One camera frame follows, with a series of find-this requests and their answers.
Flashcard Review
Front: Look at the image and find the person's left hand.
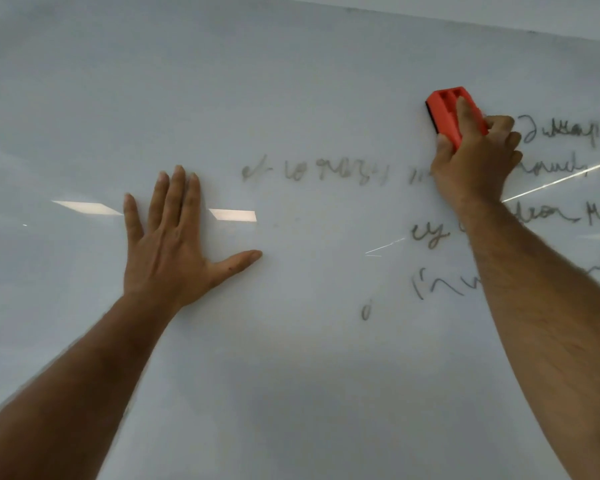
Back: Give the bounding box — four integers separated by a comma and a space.
123, 165, 264, 316

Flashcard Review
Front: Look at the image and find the person's right hand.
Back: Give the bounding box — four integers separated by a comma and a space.
430, 96, 524, 210

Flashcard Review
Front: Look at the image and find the red whiteboard eraser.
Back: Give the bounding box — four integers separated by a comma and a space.
425, 86, 490, 152

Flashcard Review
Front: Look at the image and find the person's right forearm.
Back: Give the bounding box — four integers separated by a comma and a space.
452, 197, 600, 480

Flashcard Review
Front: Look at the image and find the person's left forearm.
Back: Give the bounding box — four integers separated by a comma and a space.
0, 294, 182, 480

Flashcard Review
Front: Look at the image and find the glossy white whiteboard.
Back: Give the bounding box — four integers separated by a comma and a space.
0, 0, 600, 480

